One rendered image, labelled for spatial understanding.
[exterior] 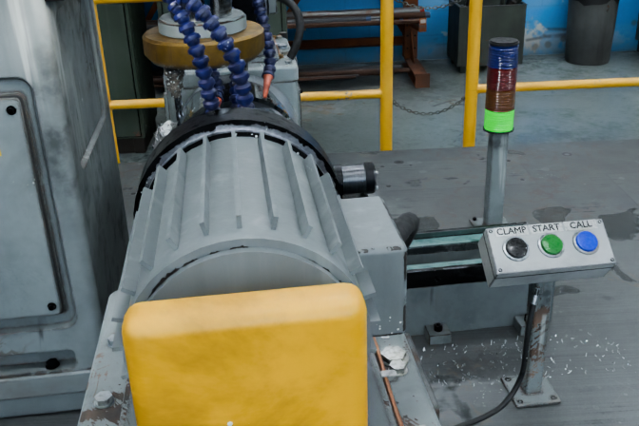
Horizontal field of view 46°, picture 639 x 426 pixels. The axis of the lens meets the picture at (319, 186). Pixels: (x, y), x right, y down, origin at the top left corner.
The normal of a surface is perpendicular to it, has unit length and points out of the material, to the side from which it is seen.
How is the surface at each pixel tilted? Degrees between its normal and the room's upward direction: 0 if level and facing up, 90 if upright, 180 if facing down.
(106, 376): 0
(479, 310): 90
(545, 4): 90
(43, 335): 90
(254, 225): 4
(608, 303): 0
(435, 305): 90
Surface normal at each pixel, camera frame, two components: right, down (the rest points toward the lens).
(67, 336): 0.13, 0.39
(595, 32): -0.10, 0.43
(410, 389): -0.04, -0.91
